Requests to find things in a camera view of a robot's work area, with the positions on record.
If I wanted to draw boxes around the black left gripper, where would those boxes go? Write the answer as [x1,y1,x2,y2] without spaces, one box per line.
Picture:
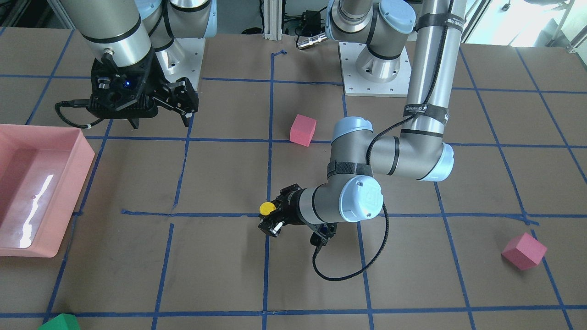
[258,184,337,247]

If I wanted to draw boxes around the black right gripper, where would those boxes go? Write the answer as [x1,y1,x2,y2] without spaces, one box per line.
[87,49,199,129]

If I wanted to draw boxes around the yellow push button switch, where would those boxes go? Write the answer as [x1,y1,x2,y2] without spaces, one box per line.
[259,201,281,220]

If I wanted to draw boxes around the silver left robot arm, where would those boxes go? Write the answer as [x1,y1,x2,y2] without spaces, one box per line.
[259,0,467,246]

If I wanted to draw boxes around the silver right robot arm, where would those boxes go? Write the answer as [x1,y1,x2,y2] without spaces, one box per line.
[55,0,217,129]

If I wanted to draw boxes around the pink foam cube centre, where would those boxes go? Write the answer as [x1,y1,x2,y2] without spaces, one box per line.
[289,114,317,147]

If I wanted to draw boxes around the pink foam cube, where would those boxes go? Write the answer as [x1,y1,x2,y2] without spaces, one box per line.
[501,233,548,271]
[289,114,317,147]

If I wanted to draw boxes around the pink plastic bin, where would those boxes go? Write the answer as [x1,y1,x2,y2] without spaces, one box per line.
[0,124,94,258]

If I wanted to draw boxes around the silver metal cylinder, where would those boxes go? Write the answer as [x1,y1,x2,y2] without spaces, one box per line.
[296,32,328,50]

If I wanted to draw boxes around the black power adapter background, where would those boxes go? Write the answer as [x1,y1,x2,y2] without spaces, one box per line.
[295,10,323,36]

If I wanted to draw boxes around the green foam cube corner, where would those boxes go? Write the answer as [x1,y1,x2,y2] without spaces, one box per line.
[38,313,81,330]

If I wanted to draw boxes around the pink foam cube far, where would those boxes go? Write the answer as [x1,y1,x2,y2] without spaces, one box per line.
[501,233,548,271]

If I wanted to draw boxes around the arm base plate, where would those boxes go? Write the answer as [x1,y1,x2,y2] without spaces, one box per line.
[156,38,207,91]
[339,42,411,98]

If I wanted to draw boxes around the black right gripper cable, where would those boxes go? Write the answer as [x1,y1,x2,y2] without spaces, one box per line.
[54,100,111,130]

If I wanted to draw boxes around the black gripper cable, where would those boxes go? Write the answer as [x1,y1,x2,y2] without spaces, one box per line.
[312,0,454,282]
[54,100,111,130]

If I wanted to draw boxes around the aluminium frame post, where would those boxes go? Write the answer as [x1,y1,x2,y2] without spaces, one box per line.
[262,0,283,41]

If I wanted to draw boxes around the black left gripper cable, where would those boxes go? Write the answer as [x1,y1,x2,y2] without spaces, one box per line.
[312,0,454,282]

